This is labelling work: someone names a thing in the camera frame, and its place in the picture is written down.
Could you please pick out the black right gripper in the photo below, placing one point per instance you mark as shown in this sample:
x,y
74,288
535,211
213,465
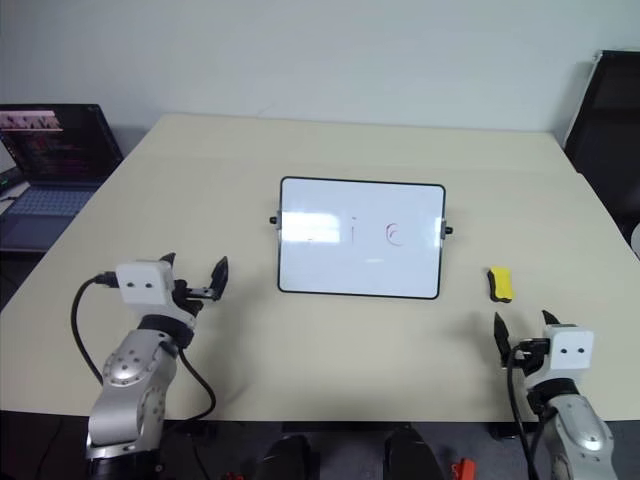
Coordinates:
x,y
531,354

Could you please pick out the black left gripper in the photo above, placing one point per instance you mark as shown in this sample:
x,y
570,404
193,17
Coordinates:
x,y
189,292

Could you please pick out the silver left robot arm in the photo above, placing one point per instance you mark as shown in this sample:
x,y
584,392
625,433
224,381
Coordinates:
x,y
132,370

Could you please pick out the yellow and black eraser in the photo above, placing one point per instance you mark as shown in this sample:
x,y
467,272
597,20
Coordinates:
x,y
501,282

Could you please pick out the white rounded object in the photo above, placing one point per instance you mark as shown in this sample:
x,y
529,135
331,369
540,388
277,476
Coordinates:
x,y
635,237

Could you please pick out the red plastic object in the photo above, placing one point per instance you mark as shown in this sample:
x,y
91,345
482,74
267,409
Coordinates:
x,y
462,470

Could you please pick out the small black-framed whiteboard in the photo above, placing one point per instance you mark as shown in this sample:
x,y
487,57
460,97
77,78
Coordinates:
x,y
360,240

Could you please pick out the dark rounded shape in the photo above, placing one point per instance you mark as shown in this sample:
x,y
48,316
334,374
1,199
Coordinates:
x,y
412,455
290,457

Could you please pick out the open dark laptop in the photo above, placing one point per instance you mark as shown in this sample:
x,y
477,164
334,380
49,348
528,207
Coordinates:
x,y
55,150

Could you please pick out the black office chair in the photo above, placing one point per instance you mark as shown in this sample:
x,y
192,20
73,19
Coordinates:
x,y
607,130

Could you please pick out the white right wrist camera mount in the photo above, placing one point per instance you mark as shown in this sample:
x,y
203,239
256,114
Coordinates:
x,y
570,347

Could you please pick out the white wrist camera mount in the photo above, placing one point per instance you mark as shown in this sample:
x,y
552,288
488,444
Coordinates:
x,y
570,347
142,282

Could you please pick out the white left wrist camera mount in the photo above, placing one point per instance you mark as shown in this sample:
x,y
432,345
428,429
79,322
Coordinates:
x,y
142,282

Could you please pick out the black under-table frame bar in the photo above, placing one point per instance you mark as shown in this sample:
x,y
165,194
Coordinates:
x,y
345,427

